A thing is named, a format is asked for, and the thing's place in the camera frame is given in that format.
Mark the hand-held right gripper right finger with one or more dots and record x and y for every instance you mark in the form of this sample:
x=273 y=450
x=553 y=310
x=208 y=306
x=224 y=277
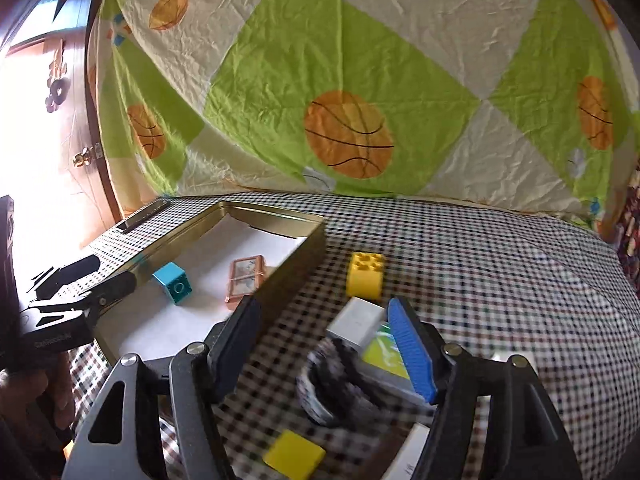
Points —
x=412 y=350

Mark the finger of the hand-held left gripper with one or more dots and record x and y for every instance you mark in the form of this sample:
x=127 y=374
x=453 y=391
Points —
x=75 y=270
x=117 y=287

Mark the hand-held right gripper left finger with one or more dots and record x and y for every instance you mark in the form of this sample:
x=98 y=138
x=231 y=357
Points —
x=235 y=350

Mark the green white tissue pack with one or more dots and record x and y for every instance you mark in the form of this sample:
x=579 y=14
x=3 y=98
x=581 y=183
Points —
x=385 y=355

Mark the gold tin box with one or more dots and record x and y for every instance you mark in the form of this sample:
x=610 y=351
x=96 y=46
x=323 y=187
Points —
x=295 y=280

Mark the white box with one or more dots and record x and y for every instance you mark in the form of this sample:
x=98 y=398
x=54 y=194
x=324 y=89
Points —
x=410 y=455

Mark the person's left hand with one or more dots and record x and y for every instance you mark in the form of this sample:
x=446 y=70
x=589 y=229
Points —
x=60 y=390

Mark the blue toy block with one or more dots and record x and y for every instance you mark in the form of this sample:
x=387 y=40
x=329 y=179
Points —
x=172 y=285

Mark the white charger plug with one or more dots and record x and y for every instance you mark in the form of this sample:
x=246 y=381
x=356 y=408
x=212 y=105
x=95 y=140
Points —
x=355 y=322

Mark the small copper framed box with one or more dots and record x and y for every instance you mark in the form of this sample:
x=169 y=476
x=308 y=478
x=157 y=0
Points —
x=245 y=282

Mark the wooden door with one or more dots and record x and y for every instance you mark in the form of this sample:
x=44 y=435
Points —
x=75 y=200

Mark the dark flat device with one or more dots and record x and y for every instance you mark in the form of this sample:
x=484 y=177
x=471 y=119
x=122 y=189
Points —
x=142 y=216

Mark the black white patterned object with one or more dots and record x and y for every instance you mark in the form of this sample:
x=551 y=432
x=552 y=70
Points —
x=330 y=380

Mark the yellow toy block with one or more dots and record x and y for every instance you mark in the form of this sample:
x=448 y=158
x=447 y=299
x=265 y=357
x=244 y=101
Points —
x=365 y=275

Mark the checked tablecloth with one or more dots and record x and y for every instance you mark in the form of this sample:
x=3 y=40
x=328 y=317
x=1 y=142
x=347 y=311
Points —
x=500 y=285

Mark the flat yellow block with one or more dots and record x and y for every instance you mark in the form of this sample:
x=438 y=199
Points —
x=295 y=452

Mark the red plaid bear cloth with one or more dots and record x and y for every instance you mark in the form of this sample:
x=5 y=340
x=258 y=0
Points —
x=631 y=240

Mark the basketball print sheet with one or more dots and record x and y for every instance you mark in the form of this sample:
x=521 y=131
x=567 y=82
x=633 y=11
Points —
x=350 y=35

